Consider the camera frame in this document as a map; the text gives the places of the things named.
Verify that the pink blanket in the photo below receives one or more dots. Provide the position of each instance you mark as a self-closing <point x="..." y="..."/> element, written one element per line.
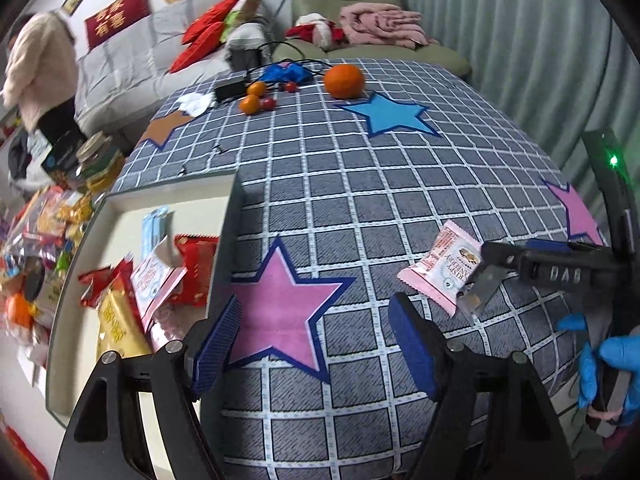
<point x="385" y="25"/>

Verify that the red and white plush toy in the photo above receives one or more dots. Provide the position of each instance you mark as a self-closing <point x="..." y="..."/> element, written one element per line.
<point x="315" y="30"/>

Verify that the person's right hand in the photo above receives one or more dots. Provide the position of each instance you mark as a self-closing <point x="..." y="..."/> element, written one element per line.
<point x="625" y="352"/>

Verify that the red pillow with gold print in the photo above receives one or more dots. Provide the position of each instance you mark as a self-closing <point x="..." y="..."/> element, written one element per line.
<point x="117" y="15"/>

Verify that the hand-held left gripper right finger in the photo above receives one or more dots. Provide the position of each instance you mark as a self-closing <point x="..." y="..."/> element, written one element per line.
<point x="415" y="350"/>

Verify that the pile of bagged snacks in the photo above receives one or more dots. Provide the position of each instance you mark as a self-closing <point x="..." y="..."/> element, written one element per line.
<point x="40" y="240"/>

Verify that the cherry tomato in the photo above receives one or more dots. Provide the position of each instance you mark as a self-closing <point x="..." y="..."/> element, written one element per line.
<point x="268" y="104"/>
<point x="291" y="86"/>

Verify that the yellow and red snack packet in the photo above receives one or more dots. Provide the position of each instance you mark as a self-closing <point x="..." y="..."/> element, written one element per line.
<point x="117" y="325"/>

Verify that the black carton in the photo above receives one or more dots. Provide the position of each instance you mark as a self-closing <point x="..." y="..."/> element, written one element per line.
<point x="62" y="152"/>

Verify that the pink and white snack packet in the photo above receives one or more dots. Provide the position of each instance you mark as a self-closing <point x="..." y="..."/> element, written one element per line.
<point x="155" y="280"/>
<point x="445" y="270"/>

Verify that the white tissue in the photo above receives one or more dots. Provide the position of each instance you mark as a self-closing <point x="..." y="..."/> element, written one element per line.
<point x="195" y="102"/>

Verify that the large orange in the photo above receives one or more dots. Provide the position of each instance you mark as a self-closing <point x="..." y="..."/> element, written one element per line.
<point x="344" y="80"/>

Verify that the blue plastic bag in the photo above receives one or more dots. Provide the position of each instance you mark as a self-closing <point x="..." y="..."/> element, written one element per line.
<point x="285" y="72"/>

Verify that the red cushion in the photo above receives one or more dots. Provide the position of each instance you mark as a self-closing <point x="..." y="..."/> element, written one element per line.
<point x="215" y="17"/>
<point x="195" y="50"/>

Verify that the pale cushion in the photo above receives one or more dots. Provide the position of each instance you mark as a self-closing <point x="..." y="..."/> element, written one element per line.
<point x="245" y="42"/>

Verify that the light blue snack packet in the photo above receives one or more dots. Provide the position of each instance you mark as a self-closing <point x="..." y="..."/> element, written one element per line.
<point x="155" y="230"/>

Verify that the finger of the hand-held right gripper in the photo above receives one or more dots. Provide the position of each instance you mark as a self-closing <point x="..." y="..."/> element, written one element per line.
<point x="550" y="246"/>
<point x="555" y="272"/>

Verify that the wall picture frame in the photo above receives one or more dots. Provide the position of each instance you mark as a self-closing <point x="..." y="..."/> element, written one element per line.
<point x="73" y="0"/>

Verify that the black power adapter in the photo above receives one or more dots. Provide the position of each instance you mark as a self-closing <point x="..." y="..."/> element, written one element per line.
<point x="231" y="89"/>

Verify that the checked star tablecloth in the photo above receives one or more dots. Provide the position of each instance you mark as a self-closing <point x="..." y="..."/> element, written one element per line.
<point x="375" y="185"/>

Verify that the grey striped sofa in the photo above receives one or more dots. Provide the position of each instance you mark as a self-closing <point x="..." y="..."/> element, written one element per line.
<point x="130" y="70"/>

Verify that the small orange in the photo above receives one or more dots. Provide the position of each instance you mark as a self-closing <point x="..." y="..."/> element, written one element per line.
<point x="256" y="88"/>
<point x="249" y="105"/>

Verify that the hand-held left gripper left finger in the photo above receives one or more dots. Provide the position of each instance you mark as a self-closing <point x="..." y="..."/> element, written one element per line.
<point x="220" y="345"/>

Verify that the pale green curtain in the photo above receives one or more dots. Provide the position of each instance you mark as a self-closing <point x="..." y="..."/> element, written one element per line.
<point x="525" y="60"/>

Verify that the white shallow box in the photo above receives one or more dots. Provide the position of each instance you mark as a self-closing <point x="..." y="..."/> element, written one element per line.
<point x="75" y="370"/>

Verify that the black bag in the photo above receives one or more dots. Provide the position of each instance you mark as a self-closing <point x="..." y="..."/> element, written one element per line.
<point x="25" y="160"/>

